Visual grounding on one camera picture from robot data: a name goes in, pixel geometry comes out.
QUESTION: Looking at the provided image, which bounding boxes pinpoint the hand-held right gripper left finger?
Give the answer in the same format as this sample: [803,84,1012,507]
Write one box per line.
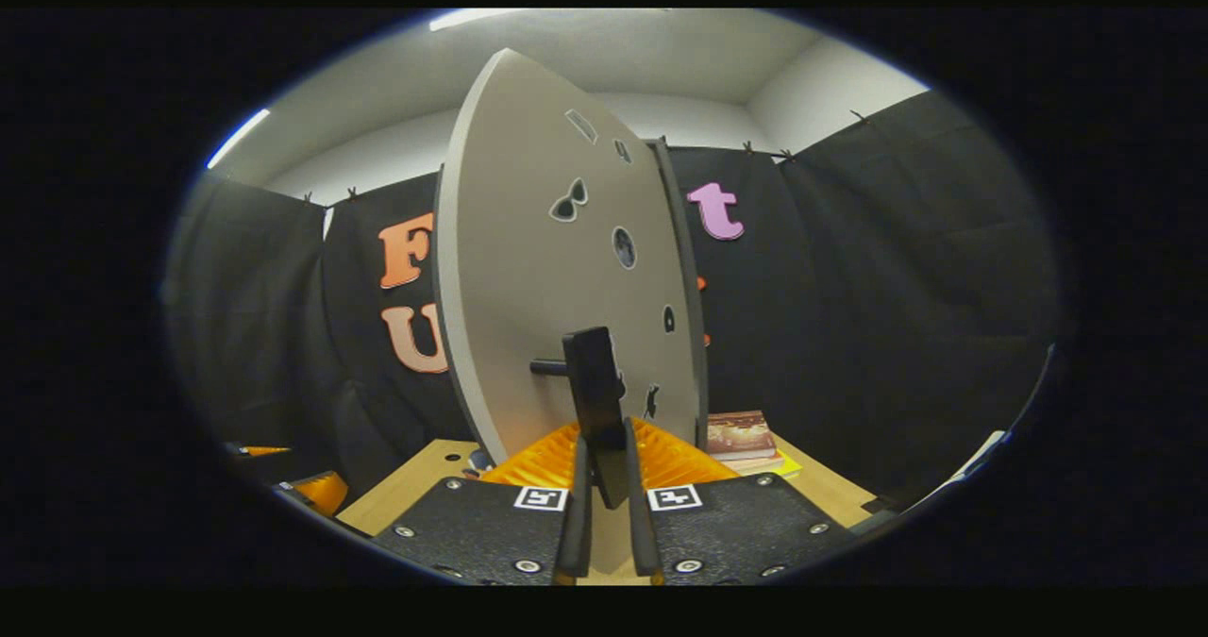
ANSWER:
[370,420,596,587]

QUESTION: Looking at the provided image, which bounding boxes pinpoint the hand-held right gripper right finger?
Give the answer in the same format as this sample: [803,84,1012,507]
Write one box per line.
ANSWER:
[621,416,857,587]

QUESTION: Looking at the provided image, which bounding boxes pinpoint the black door handle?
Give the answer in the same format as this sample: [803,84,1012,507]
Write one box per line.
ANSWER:
[528,326,631,511]

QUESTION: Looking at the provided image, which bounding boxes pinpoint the grey cabinet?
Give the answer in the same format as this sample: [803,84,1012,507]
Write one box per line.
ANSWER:
[646,139,711,451]

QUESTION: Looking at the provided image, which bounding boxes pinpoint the beige cabinet door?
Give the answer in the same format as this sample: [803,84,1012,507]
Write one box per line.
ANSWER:
[432,48,704,468]

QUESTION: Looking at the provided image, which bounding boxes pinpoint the brown book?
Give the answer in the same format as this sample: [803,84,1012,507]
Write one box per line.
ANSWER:
[706,411,780,461]

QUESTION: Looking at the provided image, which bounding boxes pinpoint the yellow book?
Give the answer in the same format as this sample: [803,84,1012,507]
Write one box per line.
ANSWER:
[727,450,805,480]

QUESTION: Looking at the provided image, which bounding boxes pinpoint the ceiling light strip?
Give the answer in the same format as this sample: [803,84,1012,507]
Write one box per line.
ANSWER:
[205,107,273,171]

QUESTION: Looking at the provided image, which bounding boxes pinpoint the black backdrop cloth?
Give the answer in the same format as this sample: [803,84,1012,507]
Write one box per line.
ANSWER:
[162,90,1063,515]

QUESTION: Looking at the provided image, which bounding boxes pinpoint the white sheet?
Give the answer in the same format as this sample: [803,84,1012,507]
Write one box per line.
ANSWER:
[930,429,1011,506]

